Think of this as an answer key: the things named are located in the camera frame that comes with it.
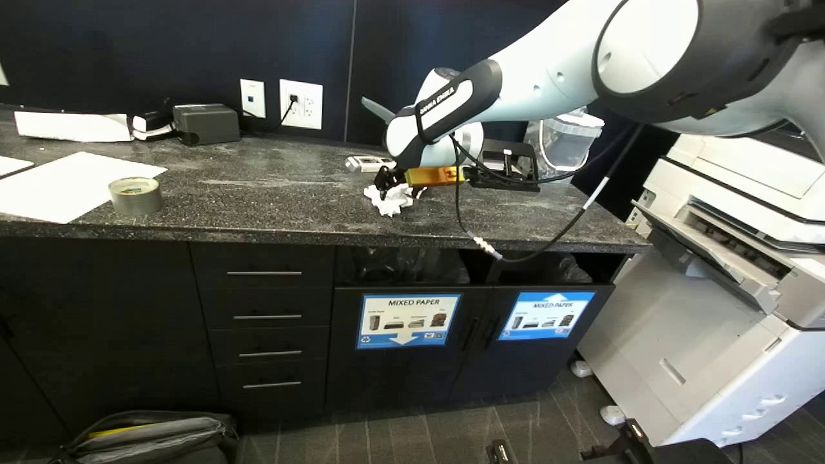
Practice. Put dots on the white paper sheet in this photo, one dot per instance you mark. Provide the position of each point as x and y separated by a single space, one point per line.
67 189

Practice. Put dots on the white office printer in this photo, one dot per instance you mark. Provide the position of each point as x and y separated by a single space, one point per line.
719 326

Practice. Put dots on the grey tape roll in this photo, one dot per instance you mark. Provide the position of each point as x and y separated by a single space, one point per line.
136 195

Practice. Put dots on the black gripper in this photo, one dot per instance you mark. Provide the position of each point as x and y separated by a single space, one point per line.
390 175

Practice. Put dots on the black bag on floor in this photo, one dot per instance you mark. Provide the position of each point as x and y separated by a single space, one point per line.
154 436

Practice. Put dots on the clear plastic bucket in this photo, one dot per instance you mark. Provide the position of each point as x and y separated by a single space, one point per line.
563 144

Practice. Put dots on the white wall outlet plate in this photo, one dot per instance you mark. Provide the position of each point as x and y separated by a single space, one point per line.
301 104

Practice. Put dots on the black drawer cabinet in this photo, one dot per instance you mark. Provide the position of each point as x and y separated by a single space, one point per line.
269 326

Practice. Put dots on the white flat device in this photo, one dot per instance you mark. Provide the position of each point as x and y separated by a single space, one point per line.
86 128

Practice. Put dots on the right mixed paper label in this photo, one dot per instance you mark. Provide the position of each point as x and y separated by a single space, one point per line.
545 315

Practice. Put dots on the black box device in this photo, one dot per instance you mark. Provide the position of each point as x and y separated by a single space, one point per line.
208 125

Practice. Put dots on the grey white stapler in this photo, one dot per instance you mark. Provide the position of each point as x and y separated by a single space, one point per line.
385 115

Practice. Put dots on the white tissue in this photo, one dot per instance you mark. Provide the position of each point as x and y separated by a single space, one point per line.
394 203

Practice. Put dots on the black hole punch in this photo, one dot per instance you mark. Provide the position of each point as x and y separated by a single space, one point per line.
507 167

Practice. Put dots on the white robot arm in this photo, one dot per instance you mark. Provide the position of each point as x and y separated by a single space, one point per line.
724 68

